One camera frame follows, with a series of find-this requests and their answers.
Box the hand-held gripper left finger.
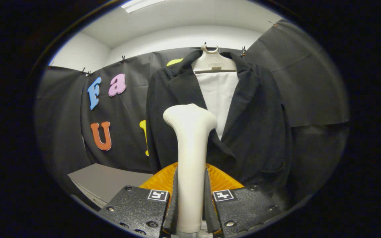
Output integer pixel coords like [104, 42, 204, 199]
[99, 162, 179, 238]

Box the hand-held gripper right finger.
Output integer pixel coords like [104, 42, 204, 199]
[205, 164, 282, 238]

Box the white garment steamer head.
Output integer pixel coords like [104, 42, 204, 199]
[163, 103, 218, 233]

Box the black jacket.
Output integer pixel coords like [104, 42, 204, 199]
[146, 50, 293, 202]

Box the grey cabinet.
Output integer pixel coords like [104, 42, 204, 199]
[67, 163, 153, 209]

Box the white mannequin torso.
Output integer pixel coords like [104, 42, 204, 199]
[195, 71, 239, 140]

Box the black backdrop cloth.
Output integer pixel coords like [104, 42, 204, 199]
[34, 19, 350, 212]

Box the ceiling light panel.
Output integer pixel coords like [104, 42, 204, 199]
[121, 0, 168, 14]

